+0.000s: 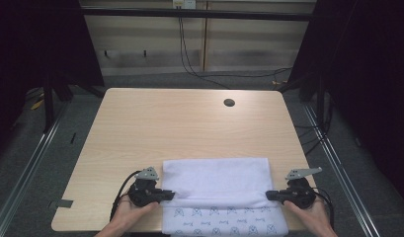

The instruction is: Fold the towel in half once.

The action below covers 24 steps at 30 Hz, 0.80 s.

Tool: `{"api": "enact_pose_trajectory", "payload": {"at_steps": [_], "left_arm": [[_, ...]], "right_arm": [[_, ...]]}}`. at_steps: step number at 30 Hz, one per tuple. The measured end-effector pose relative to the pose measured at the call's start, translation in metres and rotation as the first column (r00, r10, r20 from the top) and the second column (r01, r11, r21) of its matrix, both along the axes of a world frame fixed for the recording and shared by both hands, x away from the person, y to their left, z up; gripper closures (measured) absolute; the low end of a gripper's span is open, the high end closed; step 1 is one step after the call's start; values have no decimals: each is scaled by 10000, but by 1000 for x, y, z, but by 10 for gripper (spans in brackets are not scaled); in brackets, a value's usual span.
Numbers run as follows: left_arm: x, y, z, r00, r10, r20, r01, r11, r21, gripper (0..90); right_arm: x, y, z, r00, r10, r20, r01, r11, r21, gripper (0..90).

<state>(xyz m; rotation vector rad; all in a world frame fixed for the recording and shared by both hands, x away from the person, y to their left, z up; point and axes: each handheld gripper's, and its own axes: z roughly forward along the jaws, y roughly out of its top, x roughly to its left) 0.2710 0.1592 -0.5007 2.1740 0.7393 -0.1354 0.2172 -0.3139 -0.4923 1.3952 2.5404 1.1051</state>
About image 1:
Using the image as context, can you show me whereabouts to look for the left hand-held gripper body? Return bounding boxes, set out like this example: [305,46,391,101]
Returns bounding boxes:
[127,166,163,207]

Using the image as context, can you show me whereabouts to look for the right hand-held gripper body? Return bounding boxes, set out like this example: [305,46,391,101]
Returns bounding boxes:
[283,166,323,210]

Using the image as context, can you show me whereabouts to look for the white towel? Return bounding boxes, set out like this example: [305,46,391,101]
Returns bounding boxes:
[160,156,289,237]

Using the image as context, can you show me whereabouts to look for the person's left hand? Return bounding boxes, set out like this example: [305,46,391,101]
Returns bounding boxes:
[115,196,160,228]

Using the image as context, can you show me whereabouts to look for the person's right hand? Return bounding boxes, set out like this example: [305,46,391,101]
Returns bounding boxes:
[283,197,330,228]

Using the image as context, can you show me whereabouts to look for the grey tape piece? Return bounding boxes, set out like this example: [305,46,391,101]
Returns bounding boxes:
[47,198,74,210]

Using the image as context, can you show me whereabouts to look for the black metal stand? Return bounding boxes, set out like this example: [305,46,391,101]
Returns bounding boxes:
[298,73,328,133]
[40,74,74,134]

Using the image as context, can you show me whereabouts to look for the dark curtain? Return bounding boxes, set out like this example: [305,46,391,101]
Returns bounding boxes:
[0,0,106,159]
[286,0,404,206]

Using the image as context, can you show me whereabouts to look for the yellow floor object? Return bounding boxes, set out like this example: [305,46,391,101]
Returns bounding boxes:
[30,98,45,112]

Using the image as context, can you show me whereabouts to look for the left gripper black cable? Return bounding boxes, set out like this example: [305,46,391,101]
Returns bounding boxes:
[109,170,142,222]

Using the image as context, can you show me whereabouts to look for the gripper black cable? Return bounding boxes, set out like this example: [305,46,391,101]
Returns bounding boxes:
[109,170,142,222]
[315,187,336,230]

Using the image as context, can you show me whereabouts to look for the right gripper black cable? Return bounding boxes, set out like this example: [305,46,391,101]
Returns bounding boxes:
[315,187,336,230]

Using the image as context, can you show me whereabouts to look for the aluminium floor rail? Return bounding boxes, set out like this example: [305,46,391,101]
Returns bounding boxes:
[0,101,71,237]
[302,103,382,237]

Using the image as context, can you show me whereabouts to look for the black floor cables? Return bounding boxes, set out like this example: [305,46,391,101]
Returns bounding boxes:
[293,121,330,156]

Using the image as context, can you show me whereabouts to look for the black hanging wall cable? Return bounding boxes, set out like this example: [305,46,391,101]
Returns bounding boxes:
[177,9,293,91]

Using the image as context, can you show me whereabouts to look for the black horizontal frame bar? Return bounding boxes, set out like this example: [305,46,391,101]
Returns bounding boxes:
[80,7,317,23]

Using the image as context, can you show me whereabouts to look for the white wall socket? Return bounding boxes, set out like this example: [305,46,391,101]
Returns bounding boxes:
[172,0,198,10]

